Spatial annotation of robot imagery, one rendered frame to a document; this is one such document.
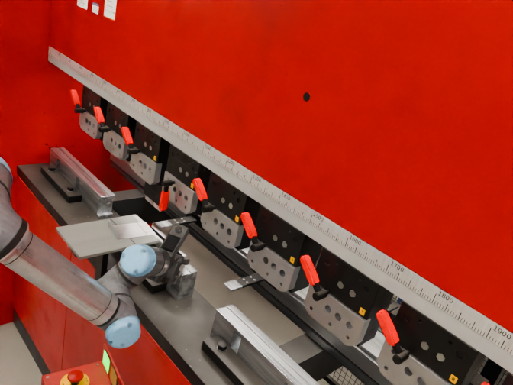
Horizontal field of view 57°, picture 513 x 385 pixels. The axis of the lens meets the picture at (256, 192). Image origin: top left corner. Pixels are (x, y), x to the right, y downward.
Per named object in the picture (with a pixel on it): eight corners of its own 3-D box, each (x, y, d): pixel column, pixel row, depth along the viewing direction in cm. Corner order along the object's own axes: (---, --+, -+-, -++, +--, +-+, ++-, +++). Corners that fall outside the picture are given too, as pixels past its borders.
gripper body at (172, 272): (154, 275, 138) (137, 275, 127) (165, 247, 139) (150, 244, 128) (177, 284, 137) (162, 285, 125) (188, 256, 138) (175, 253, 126)
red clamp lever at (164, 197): (156, 209, 139) (161, 179, 135) (168, 207, 142) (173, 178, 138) (159, 212, 138) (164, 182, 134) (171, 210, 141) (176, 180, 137)
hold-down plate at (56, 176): (40, 173, 206) (40, 166, 204) (53, 171, 209) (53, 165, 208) (68, 203, 187) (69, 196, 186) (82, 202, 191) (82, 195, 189)
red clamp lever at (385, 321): (379, 312, 86) (402, 364, 84) (392, 305, 89) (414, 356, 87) (372, 314, 88) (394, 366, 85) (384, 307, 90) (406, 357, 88)
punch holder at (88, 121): (79, 127, 181) (82, 84, 175) (99, 126, 187) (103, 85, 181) (95, 140, 172) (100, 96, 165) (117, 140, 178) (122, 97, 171)
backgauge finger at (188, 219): (149, 221, 166) (150, 208, 164) (208, 211, 183) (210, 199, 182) (167, 237, 158) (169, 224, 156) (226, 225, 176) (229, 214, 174)
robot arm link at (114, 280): (87, 314, 109) (122, 283, 109) (82, 285, 118) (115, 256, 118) (111, 328, 113) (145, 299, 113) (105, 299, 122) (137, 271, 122)
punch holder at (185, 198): (161, 194, 144) (169, 143, 137) (184, 191, 150) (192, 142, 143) (188, 217, 134) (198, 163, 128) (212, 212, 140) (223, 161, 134)
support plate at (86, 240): (55, 230, 147) (55, 227, 146) (131, 217, 165) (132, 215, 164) (79, 260, 135) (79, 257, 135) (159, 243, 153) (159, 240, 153)
